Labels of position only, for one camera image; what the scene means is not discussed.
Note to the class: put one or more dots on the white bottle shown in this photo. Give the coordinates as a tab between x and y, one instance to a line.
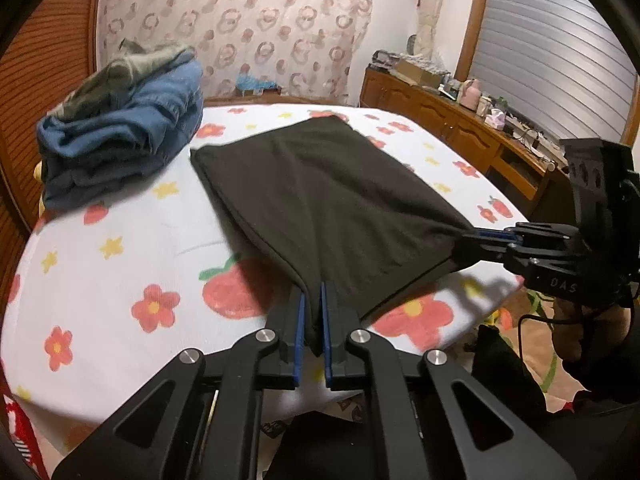
484	106

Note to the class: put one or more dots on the grey window blind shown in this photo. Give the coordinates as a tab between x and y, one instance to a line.
560	50

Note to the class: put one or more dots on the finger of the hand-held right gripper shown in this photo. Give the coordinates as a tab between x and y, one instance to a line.
482	252
545	233

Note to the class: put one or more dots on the pink tissue box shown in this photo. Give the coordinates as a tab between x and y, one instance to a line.
495	119

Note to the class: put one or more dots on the brown slatted wooden wardrobe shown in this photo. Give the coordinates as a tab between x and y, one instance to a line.
45	60

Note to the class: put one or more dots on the cardboard box with floral cloth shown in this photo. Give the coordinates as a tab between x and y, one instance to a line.
417	71

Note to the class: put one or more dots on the red printed cloth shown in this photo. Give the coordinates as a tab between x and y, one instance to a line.
17	430

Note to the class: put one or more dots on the folded grey-green pants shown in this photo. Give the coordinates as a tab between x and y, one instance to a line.
130	75

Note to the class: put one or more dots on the person's right hand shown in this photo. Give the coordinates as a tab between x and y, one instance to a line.
575	330

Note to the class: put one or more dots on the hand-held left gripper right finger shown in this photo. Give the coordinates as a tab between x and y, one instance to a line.
327	345

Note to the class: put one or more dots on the folded blue jeans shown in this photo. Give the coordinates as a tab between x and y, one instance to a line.
110	170
160	100

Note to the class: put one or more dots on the white flower-print sheet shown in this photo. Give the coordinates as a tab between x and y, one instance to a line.
125	210

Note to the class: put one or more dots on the white power strip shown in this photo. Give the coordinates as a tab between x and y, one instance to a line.
520	125

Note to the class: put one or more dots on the blue plastic bag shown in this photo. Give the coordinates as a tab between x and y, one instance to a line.
255	85

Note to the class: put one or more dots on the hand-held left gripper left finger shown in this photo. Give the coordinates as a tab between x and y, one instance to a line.
300	342

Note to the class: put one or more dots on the pink thermos jug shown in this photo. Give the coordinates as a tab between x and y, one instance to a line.
470	95

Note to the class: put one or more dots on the tied beige curtain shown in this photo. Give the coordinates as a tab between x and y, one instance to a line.
432	15

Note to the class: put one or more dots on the circle-pattern sheer curtain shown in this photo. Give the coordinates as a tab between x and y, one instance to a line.
240	25

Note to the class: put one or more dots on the person's dark clothing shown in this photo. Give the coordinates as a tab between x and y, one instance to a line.
510	380

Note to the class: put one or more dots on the black pants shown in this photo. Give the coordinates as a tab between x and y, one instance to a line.
325	200

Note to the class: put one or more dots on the wooden sideboard cabinet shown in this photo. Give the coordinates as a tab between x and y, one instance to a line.
440	120

